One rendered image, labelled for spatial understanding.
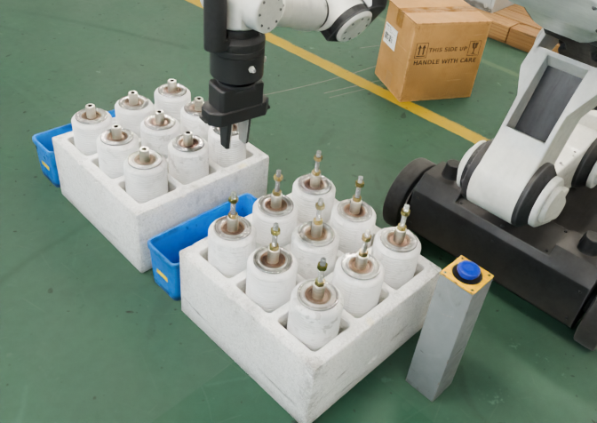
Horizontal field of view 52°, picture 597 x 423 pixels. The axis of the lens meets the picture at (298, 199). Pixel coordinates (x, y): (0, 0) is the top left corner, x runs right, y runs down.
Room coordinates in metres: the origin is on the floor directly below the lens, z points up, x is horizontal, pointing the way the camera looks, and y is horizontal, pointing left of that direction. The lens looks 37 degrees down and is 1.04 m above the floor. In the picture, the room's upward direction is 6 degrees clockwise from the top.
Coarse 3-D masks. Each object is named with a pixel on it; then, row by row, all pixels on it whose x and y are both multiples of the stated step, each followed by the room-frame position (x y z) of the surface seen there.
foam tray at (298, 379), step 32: (192, 256) 0.90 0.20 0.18; (192, 288) 0.88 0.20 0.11; (224, 288) 0.82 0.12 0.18; (384, 288) 0.87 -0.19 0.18; (416, 288) 0.88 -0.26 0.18; (192, 320) 0.89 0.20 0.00; (224, 320) 0.81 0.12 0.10; (256, 320) 0.76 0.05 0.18; (352, 320) 0.78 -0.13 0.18; (384, 320) 0.80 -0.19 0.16; (416, 320) 0.91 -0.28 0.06; (256, 352) 0.75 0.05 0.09; (288, 352) 0.70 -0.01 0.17; (320, 352) 0.70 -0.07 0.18; (352, 352) 0.74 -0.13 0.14; (384, 352) 0.83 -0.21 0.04; (288, 384) 0.69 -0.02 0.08; (320, 384) 0.67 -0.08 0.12; (352, 384) 0.76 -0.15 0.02
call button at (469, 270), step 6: (462, 264) 0.80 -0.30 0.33; (468, 264) 0.80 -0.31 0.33; (474, 264) 0.81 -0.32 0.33; (462, 270) 0.79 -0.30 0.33; (468, 270) 0.79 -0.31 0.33; (474, 270) 0.79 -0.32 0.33; (480, 270) 0.79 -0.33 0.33; (462, 276) 0.78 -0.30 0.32; (468, 276) 0.78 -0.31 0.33; (474, 276) 0.78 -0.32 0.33
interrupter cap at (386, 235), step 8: (384, 232) 0.96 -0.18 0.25; (392, 232) 0.96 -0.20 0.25; (408, 232) 0.97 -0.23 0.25; (384, 240) 0.93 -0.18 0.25; (392, 240) 0.94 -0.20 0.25; (408, 240) 0.94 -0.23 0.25; (416, 240) 0.94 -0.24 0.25; (392, 248) 0.91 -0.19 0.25; (400, 248) 0.91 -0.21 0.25; (408, 248) 0.92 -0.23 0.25
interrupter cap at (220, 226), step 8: (224, 216) 0.95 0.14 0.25; (240, 216) 0.95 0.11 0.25; (216, 224) 0.92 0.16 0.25; (224, 224) 0.93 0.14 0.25; (240, 224) 0.93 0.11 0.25; (248, 224) 0.93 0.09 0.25; (216, 232) 0.90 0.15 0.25; (224, 232) 0.90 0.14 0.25; (232, 232) 0.91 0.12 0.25; (240, 232) 0.91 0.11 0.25; (248, 232) 0.91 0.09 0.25; (232, 240) 0.88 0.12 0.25
